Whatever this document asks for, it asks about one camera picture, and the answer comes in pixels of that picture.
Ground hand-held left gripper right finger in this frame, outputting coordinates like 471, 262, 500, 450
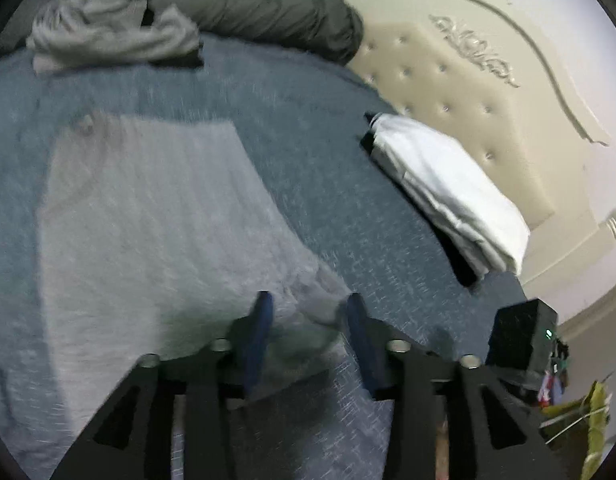
345, 292, 569, 480

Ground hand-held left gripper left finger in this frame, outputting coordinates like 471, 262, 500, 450
52, 290, 275, 480

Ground grey quilted sweater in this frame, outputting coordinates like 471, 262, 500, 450
35, 110, 353, 401

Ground white folded clothes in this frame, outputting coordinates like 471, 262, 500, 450
363, 112, 531, 277

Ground yellow green object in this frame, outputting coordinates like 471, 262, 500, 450
538, 380, 616, 480

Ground blue bed sheet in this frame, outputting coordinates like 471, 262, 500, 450
0, 35, 529, 480

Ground cream tufted headboard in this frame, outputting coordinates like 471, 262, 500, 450
333, 0, 616, 286

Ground black crumpled garment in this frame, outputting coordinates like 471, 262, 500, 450
148, 42, 206, 69

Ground dark grey rolled duvet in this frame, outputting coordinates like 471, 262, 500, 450
0, 0, 365, 66

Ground light grey crumpled garment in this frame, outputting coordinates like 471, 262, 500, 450
26, 0, 205, 77

